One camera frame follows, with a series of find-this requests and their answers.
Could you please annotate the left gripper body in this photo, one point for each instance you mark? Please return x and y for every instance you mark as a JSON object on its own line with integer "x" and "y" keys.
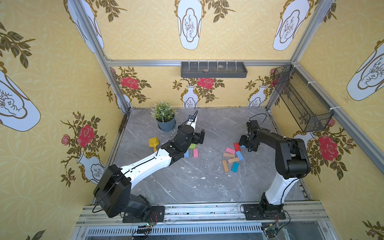
{"x": 197, "y": 137}

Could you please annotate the aluminium front rail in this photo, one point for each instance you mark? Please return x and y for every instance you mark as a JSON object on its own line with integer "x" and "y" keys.
{"x": 305, "y": 220}

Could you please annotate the potted green plant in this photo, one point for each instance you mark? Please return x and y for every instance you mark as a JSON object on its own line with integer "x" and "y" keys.
{"x": 164, "y": 114}

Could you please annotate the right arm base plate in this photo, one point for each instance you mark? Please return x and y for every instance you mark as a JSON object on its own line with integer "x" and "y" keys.
{"x": 263, "y": 211}

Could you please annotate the light blue block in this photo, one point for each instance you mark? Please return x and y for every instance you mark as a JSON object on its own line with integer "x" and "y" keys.
{"x": 239, "y": 155}
{"x": 186, "y": 154}

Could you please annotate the wooden block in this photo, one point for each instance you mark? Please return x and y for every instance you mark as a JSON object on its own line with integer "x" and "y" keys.
{"x": 225, "y": 166}
{"x": 228, "y": 155}
{"x": 233, "y": 160}

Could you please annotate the left circuit board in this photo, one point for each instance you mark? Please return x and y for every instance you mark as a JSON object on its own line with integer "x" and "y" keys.
{"x": 144, "y": 229}

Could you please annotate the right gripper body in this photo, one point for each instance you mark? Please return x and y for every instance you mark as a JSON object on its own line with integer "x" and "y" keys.
{"x": 248, "y": 141}

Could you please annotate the black wire mesh basket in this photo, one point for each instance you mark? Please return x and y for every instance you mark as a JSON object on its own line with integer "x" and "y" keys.
{"x": 307, "y": 106}

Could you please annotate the wooden block middle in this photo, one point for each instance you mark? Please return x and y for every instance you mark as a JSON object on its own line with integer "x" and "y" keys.
{"x": 233, "y": 160}

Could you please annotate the circuit board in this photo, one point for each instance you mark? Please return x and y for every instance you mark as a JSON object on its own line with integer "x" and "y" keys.
{"x": 144, "y": 229}
{"x": 270, "y": 231}

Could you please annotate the wooden block upper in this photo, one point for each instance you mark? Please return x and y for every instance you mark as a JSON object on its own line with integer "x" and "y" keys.
{"x": 228, "y": 155}

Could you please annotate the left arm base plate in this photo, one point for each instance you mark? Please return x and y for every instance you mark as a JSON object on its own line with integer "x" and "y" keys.
{"x": 155, "y": 214}

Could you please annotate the red block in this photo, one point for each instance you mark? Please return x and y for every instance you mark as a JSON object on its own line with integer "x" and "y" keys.
{"x": 237, "y": 147}

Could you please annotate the teal block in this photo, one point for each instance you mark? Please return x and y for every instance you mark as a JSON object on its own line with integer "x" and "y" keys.
{"x": 235, "y": 167}

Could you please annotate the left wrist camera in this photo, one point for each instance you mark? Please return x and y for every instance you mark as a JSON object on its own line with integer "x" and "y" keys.
{"x": 192, "y": 119}

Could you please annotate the yellow toy shovel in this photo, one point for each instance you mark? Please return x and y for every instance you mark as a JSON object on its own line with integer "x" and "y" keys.
{"x": 153, "y": 143}

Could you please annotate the pink block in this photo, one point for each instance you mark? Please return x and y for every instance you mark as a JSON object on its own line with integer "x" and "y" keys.
{"x": 230, "y": 151}
{"x": 195, "y": 153}

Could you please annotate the wooden block lower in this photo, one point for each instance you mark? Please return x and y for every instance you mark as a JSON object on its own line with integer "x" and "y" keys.
{"x": 225, "y": 166}

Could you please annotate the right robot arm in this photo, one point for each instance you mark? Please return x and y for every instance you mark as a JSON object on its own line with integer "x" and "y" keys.
{"x": 292, "y": 164}

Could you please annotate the grey wall shelf tray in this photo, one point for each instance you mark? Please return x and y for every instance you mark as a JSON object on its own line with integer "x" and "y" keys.
{"x": 213, "y": 69}

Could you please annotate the right circuit board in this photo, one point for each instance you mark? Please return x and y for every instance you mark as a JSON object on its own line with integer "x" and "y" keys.
{"x": 270, "y": 231}

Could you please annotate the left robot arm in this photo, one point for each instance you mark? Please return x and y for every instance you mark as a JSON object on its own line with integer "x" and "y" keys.
{"x": 113, "y": 192}

